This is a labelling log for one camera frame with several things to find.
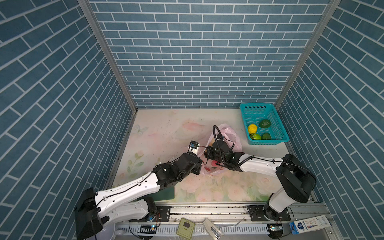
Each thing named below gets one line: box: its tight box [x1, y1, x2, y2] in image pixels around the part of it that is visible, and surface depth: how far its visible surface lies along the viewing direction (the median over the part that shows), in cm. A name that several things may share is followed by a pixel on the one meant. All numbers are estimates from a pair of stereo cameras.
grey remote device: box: [203, 218, 224, 240], surface depth 69 cm
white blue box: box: [289, 214, 332, 235], surface depth 72 cm
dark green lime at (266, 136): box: [261, 132, 272, 140], surface depth 101 cm
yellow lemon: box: [248, 124, 257, 134], surface depth 104 cm
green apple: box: [250, 133, 262, 140], surface depth 100 cm
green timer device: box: [176, 217, 195, 240], surface depth 70 cm
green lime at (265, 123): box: [259, 119, 271, 129], surface depth 109 cm
